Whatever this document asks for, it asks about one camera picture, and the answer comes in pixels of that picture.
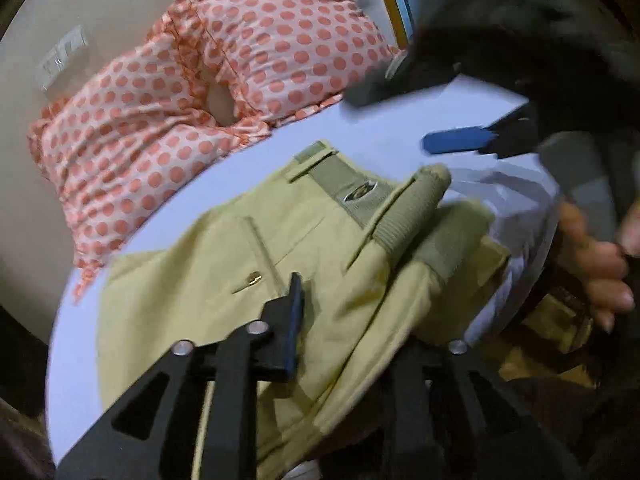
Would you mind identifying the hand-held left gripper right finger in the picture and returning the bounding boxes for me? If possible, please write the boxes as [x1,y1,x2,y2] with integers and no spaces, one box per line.
[380,339,581,480]

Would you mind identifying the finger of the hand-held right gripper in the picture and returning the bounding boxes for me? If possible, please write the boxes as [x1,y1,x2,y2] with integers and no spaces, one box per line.
[422,102,541,161]
[345,45,461,108]

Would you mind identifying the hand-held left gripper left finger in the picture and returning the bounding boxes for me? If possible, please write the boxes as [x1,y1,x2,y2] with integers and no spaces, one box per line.
[55,272,306,480]

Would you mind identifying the khaki pants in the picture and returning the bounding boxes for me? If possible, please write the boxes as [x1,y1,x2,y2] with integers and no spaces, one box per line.
[97,140,511,480]

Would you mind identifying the person's right hand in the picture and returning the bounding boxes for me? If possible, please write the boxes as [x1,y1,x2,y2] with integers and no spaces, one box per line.
[555,202,638,333]

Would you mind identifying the white bed sheet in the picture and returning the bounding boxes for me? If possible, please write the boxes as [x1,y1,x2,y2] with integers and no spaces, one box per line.
[45,75,561,461]

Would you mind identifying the orange polka dot pillow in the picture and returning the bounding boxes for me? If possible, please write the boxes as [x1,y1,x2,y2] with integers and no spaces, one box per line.
[27,35,273,306]
[167,0,403,128]

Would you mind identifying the yellow window frame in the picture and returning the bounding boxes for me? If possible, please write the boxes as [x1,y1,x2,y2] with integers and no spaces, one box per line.
[269,0,476,46]

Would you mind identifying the white wall switch plate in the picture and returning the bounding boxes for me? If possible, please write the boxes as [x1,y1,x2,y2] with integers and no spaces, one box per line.
[40,25,90,92]

